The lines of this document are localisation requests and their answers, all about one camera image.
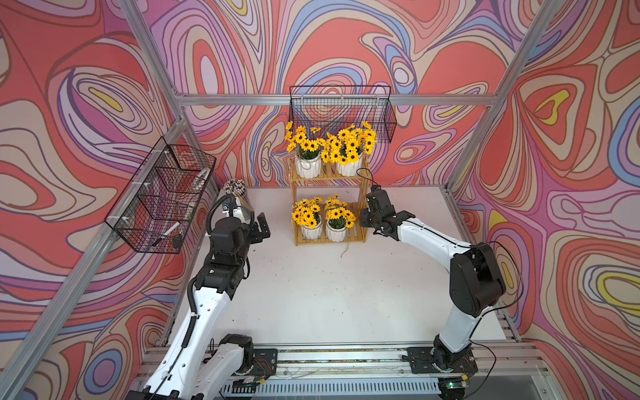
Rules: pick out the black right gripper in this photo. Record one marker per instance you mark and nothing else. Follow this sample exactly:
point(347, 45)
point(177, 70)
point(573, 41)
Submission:
point(363, 213)

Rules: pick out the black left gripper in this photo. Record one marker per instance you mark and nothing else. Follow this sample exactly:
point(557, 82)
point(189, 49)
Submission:
point(255, 236)

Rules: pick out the sunflower pot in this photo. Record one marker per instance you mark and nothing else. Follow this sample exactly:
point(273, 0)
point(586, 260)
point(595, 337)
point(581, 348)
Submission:
point(349, 148)
point(307, 145)
point(339, 219)
point(307, 215)

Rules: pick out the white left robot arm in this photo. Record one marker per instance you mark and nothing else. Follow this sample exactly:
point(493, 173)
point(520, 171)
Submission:
point(186, 371)

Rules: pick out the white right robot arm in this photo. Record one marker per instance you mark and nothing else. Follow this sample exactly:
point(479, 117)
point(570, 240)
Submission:
point(476, 282)

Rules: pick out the cup of pencils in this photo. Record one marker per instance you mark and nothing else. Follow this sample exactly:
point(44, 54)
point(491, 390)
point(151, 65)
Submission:
point(237, 188)

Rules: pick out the wooden two-tier shelf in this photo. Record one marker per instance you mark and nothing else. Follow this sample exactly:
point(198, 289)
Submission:
point(329, 178)

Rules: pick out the white marker in basket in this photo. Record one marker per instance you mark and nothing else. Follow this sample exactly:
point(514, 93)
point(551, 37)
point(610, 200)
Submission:
point(165, 234)

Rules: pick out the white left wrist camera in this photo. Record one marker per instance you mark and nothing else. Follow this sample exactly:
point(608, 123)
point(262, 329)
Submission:
point(242, 210)

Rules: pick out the black wire basket left wall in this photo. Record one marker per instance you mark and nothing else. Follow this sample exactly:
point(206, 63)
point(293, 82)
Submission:
point(167, 188)

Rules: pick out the black wire basket wall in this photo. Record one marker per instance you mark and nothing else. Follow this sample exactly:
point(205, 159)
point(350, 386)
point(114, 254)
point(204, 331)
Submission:
point(331, 108)
point(167, 188)

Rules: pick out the black wire basket back wall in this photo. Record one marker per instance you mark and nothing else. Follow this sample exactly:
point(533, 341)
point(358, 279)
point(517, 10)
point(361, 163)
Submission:
point(331, 108)

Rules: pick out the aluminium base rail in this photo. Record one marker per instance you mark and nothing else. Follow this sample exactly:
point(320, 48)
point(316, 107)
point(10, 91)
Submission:
point(497, 370)

